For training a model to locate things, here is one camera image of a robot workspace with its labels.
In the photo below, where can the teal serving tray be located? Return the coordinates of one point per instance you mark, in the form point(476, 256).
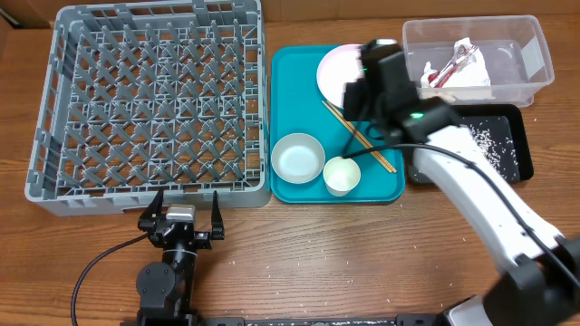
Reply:
point(297, 107)

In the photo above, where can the wooden chopstick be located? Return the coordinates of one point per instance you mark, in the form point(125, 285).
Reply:
point(380, 158)
point(362, 140)

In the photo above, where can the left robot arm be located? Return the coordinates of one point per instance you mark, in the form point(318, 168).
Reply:
point(166, 287)

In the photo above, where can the cardboard backdrop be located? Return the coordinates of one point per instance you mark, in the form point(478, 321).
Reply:
point(39, 13)

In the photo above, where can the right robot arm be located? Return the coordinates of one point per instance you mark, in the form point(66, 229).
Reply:
point(539, 267)

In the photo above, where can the clear plastic bin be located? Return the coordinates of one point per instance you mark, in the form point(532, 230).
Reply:
point(513, 49)

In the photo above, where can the black tray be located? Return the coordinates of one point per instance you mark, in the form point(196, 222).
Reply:
point(513, 116)

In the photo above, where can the grey bowl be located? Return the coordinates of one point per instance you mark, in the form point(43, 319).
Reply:
point(298, 158)

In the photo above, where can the grey plastic dish rack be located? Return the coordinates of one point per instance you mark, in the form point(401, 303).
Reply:
point(148, 97)

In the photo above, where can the white round plate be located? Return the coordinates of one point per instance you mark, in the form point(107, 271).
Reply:
point(337, 68)

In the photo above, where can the white rice leftovers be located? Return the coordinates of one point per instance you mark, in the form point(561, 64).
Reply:
point(495, 141)

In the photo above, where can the white paper cup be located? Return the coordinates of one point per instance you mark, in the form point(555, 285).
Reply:
point(341, 176)

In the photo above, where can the foil wrapper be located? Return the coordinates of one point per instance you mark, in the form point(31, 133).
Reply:
point(459, 59)

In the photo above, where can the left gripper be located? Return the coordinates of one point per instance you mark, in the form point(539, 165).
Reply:
point(148, 218)

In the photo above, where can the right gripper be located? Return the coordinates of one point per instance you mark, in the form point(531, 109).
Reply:
point(354, 102)

